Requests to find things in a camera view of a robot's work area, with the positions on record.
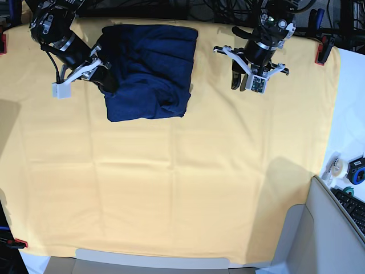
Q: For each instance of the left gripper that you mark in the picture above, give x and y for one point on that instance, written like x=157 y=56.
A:
x=251 y=64

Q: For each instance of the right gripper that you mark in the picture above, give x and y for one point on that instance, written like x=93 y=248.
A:
x=103 y=78

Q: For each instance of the blue long-sleeve shirt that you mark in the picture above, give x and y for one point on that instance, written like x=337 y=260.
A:
x=152 y=65

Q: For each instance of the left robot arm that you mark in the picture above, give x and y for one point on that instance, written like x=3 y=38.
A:
x=275 y=25

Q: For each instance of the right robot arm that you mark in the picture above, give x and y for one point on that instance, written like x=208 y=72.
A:
x=72 y=58

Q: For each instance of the red clamp upper right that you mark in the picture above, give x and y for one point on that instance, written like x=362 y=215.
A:
x=326 y=43

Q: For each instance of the red clamp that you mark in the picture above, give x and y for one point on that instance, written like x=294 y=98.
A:
x=14 y=243
x=326 y=43
x=3 y=41

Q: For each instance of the yellow table cloth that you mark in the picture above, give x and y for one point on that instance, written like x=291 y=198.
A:
x=216 y=183

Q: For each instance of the clear tape roll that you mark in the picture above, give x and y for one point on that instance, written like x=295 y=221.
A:
x=336 y=168

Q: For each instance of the blue tape measure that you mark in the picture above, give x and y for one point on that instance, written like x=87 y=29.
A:
x=356 y=171

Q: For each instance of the green tape roll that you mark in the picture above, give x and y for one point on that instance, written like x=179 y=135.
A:
x=349 y=190

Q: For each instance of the black keyboard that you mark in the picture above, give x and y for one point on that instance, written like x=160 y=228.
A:
x=351 y=208

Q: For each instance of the white partition panel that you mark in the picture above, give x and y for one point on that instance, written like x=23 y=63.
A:
x=319 y=237

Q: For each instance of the red clamp lower left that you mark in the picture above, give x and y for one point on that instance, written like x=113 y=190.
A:
x=14 y=243

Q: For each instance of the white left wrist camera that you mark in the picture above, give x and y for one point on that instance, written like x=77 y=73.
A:
x=256 y=83

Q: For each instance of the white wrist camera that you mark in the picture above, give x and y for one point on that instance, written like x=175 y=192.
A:
x=61 y=91
x=256 y=83

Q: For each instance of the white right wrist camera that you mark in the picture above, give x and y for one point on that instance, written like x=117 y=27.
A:
x=61 y=91

